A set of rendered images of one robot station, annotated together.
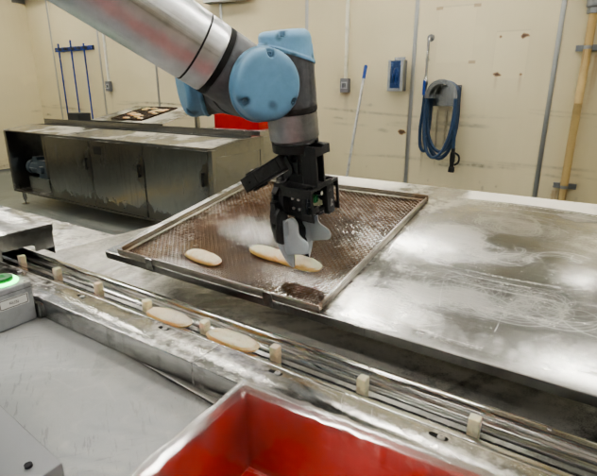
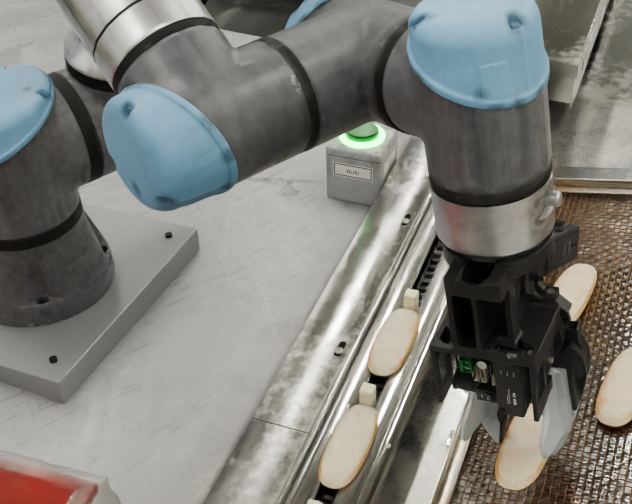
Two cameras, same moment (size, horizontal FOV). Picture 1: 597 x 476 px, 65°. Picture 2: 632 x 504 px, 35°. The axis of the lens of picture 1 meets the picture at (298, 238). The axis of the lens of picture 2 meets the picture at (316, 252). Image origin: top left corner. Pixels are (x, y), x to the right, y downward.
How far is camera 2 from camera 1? 0.76 m
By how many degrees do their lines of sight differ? 70
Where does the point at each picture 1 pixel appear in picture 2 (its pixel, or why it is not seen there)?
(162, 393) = (236, 417)
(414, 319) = not seen: outside the picture
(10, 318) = (344, 189)
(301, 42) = (438, 59)
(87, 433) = (145, 381)
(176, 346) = (292, 383)
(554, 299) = not seen: outside the picture
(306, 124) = (453, 221)
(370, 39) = not seen: outside the picture
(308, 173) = (458, 310)
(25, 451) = (73, 347)
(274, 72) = (128, 143)
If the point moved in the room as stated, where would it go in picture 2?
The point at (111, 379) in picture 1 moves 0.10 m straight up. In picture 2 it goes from (255, 352) to (248, 278)
